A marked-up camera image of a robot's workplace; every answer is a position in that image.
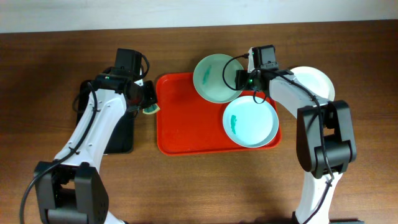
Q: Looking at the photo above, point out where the green stained sponge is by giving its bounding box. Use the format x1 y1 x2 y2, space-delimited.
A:
142 103 160 114

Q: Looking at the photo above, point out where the mint green plate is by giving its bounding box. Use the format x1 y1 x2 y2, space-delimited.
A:
193 54 243 103

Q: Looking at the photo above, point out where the white plate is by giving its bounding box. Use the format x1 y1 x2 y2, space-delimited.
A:
290 66 335 101

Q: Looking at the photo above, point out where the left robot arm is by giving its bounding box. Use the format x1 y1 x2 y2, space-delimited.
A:
34 73 157 223

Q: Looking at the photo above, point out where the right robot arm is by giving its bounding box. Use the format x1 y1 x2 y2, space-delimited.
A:
236 66 357 223

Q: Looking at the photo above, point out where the black rectangular tray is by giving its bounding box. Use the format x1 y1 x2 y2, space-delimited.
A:
72 80 135 154

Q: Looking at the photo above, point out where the red plastic tray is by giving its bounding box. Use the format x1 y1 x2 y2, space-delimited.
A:
155 72 282 156

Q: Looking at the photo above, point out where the light blue plate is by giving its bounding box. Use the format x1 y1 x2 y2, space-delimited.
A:
222 96 279 148

